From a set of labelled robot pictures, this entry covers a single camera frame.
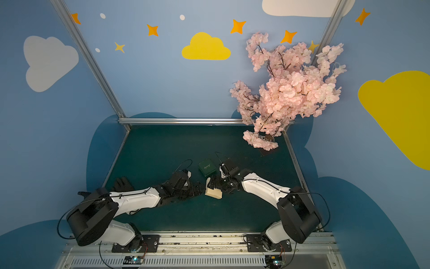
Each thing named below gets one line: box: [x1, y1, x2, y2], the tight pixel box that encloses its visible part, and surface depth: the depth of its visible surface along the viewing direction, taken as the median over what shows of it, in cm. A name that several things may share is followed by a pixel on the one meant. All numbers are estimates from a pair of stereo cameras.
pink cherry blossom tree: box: [229, 32, 347, 151], surface depth 74 cm
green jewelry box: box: [198, 158, 217, 178], surface depth 100 cm
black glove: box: [110, 176, 135, 193], surface depth 94 cm
